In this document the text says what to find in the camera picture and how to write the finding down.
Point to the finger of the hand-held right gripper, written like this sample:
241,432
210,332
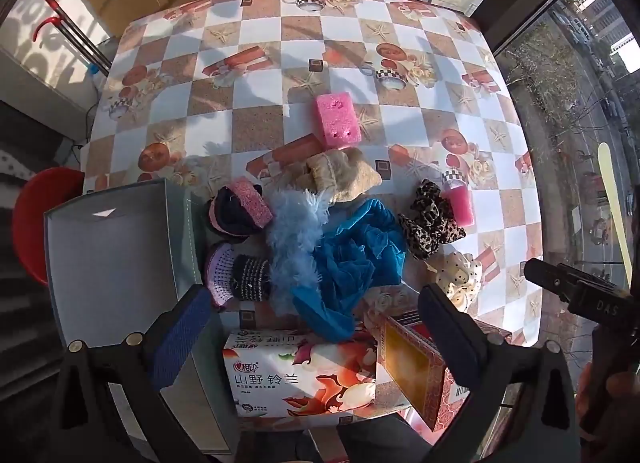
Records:
550,275

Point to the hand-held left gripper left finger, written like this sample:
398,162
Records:
182,338

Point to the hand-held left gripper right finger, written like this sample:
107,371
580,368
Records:
447,325

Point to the white polka dot scrunchie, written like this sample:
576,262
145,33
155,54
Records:
460,278

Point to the leopard print scrunchie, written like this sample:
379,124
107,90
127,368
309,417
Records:
430,223

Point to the pink bottle with checkered cap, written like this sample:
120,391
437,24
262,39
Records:
461,203

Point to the grey cardboard box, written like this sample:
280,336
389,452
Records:
115,243

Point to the light blue feather scrunchie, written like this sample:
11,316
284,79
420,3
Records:
295,238

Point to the beige knit cloth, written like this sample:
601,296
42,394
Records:
347,173

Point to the large pink sponge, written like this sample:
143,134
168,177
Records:
337,120

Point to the person's right hand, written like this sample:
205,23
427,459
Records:
587,390

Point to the red patterned carton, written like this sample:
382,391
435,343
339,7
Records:
417,373

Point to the purple and black knit cap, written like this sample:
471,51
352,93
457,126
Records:
235,275

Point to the yellow green stick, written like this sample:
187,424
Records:
612,193

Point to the blue mesh cloth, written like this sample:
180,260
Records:
352,255

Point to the floral tissue pack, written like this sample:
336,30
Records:
300,375

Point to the pink and black knit cap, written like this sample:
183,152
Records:
240,208

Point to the red plastic stool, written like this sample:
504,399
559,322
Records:
42,223

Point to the checkered printed tablecloth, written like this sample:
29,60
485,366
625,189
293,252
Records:
250,68

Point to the white cabinet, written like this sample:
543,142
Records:
45,58

